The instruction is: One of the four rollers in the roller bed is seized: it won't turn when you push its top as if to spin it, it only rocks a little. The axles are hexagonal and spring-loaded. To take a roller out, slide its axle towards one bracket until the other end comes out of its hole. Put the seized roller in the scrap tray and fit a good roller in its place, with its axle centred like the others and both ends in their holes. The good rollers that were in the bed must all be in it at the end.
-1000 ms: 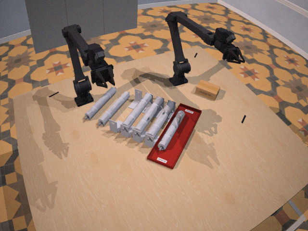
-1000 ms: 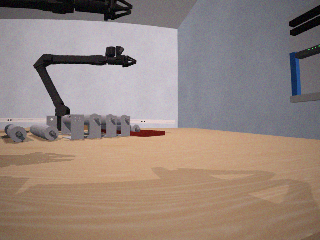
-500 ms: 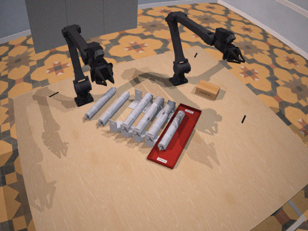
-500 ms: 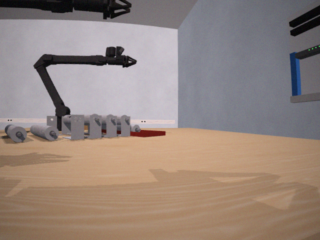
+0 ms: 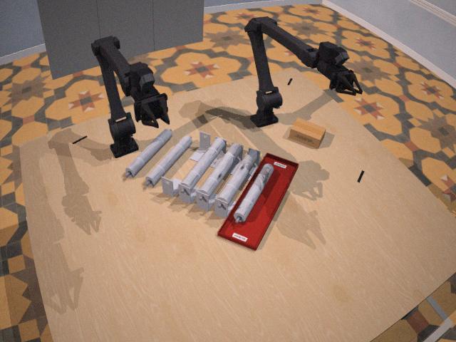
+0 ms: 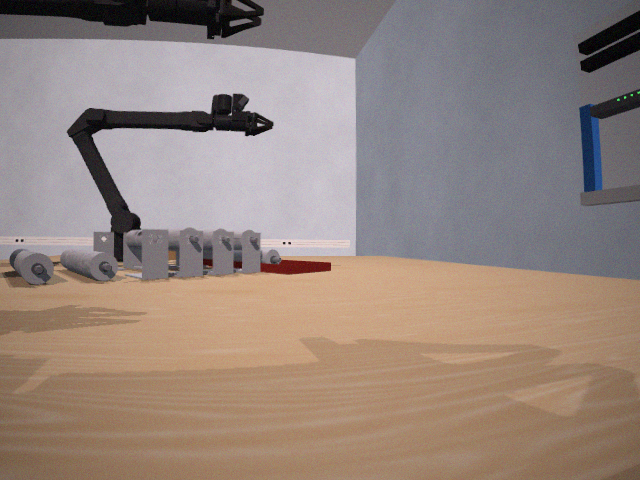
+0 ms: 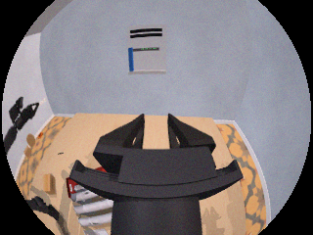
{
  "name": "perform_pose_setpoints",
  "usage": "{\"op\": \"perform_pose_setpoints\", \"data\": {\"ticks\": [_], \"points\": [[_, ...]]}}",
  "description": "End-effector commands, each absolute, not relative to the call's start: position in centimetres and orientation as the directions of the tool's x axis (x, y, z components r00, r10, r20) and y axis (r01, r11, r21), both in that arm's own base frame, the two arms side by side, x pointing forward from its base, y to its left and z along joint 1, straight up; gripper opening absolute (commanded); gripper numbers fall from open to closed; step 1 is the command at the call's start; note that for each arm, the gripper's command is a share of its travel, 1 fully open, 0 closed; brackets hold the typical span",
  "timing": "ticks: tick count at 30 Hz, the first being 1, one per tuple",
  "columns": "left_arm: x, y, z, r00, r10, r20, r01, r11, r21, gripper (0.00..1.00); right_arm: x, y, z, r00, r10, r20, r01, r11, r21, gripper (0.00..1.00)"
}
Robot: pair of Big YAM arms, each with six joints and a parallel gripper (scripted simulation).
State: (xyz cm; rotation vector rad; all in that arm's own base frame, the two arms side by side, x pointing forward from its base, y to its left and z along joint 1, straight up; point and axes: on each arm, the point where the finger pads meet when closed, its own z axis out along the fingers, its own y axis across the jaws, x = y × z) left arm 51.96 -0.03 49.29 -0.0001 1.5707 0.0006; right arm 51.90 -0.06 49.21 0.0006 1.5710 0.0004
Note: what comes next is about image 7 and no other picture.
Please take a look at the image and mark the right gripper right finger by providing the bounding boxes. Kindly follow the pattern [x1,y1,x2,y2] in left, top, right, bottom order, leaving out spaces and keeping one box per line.
[167,114,216,154]

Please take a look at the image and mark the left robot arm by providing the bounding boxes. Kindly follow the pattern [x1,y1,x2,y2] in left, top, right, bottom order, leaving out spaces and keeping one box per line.
[3,97,60,221]

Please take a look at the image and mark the brown cardboard box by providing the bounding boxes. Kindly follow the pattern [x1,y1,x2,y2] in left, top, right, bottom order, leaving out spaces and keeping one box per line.
[43,174,55,194]

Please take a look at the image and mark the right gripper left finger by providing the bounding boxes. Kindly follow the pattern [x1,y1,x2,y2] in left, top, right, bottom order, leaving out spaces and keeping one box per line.
[97,114,145,149]

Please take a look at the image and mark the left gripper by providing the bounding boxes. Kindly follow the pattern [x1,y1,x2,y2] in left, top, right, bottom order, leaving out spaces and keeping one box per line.
[22,103,39,124]

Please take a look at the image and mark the red rectangular tray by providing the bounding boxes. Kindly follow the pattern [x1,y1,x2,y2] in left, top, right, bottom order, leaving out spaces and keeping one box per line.
[66,167,105,198]

